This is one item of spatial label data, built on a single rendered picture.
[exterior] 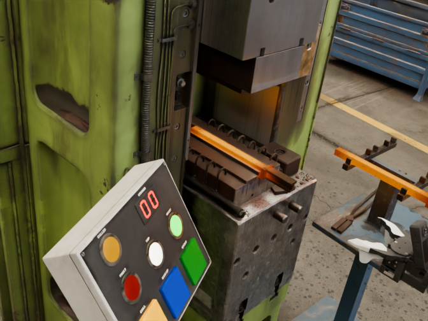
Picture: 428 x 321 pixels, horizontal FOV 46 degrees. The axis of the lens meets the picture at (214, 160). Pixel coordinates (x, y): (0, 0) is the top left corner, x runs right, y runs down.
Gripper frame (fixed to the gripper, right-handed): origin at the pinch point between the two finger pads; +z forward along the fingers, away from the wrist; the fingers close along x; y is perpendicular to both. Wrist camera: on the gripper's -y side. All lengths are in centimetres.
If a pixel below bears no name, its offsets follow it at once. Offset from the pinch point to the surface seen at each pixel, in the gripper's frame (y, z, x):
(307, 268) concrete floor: 100, 50, 81
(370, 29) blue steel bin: 52, 186, 361
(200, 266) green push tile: 0.8, 16.2, -42.4
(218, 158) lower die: 1.0, 46.6, -5.3
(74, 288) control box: -12, 17, -73
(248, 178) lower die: 1.0, 33.6, -6.3
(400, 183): 5.1, 6.6, 37.1
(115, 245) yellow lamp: -16, 17, -65
